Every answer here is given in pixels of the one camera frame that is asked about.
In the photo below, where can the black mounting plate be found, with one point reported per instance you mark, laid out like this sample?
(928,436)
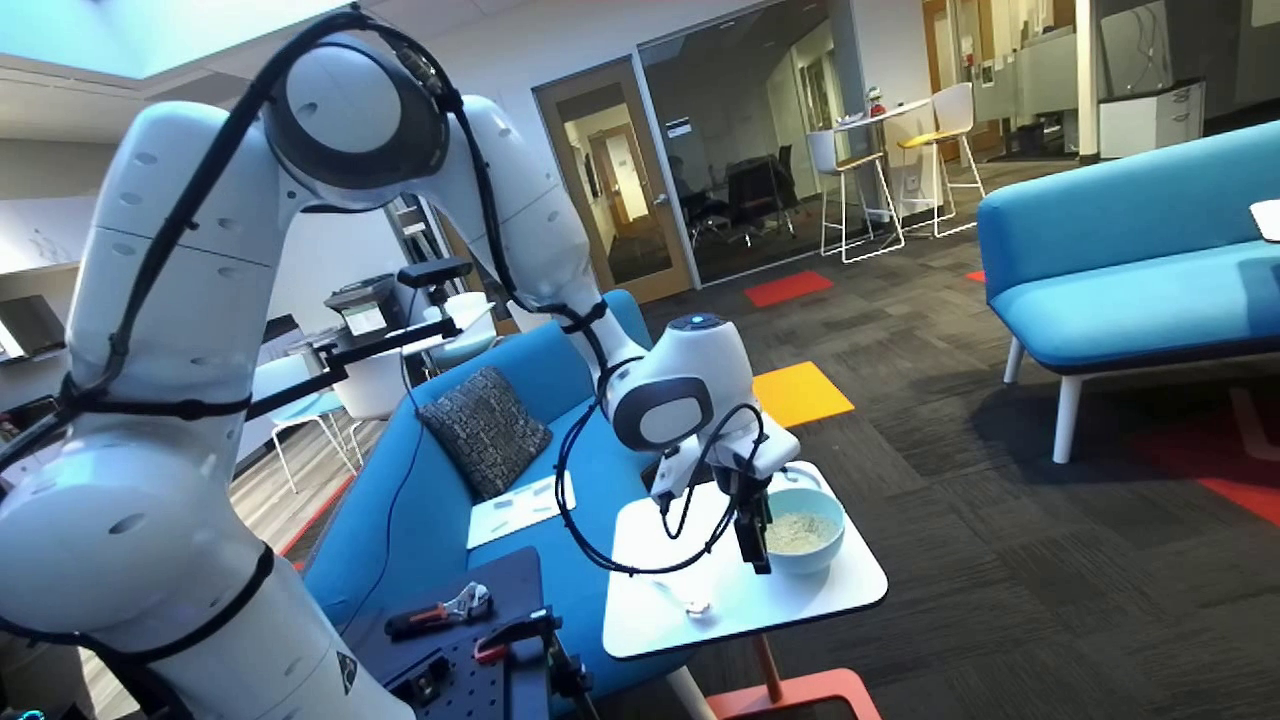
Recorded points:
(442,667)

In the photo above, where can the red table base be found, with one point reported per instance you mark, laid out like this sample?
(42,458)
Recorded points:
(801,694)

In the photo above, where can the white-top side table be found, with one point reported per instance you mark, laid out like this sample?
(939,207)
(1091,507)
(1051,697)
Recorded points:
(1271,216)

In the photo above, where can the blue sofa with cushion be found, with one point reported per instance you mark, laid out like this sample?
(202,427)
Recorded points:
(402,532)

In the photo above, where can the blue corner sofa white legs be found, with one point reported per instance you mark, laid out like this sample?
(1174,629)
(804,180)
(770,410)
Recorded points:
(1135,283)

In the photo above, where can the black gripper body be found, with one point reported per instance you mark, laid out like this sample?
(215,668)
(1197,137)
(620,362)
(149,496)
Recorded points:
(747,488)

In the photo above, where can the light blue chair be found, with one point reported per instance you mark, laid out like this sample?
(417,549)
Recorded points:
(310,415)

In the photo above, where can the white paper sheet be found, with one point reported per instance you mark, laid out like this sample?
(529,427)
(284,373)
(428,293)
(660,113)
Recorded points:
(513,515)

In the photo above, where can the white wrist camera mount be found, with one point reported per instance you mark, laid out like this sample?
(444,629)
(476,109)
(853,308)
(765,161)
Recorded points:
(687,463)

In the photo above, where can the white high stool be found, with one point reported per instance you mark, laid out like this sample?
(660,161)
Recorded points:
(853,187)

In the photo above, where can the white cabinet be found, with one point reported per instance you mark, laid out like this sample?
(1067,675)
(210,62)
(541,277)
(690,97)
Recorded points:
(1149,121)

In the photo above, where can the black camera stand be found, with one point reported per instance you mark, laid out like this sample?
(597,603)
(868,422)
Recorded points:
(386,315)

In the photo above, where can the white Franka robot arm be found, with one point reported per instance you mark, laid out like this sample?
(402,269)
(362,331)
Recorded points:
(161,335)

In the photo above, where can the blue bowl with rice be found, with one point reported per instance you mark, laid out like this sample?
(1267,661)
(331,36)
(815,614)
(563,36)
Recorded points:
(815,532)

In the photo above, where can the grey patterned cushion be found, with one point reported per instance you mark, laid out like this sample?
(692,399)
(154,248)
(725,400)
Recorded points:
(485,432)

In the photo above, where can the wooden glass door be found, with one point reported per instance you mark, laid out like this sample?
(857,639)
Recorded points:
(626,187)

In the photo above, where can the high stool yellow seat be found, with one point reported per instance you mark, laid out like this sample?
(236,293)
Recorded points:
(946,161)

